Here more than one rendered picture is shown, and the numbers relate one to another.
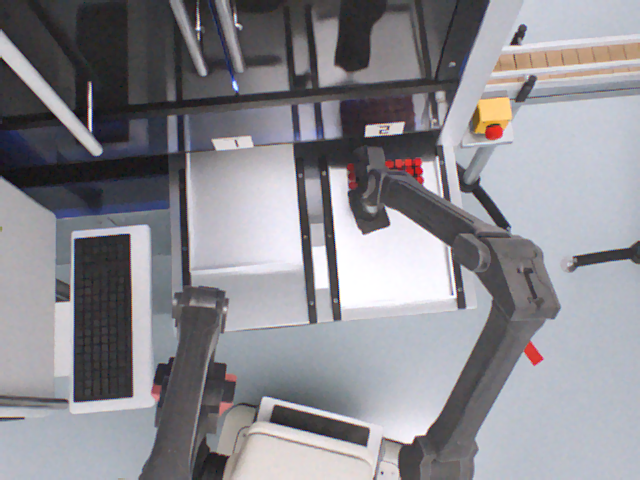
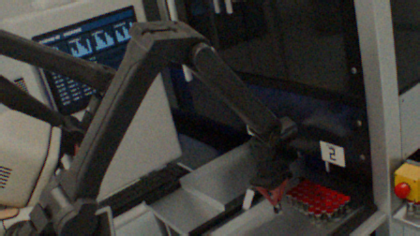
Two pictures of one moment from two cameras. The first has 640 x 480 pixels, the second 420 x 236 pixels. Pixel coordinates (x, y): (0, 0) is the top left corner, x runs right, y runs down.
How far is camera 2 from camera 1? 1.23 m
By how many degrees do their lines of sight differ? 56
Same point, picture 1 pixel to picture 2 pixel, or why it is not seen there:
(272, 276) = (206, 209)
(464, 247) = not seen: hidden behind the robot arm
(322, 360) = not seen: outside the picture
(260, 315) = (178, 218)
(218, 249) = (204, 185)
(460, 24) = (345, 18)
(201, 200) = (227, 166)
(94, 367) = (112, 200)
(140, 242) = not seen: hidden behind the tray
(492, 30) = (365, 29)
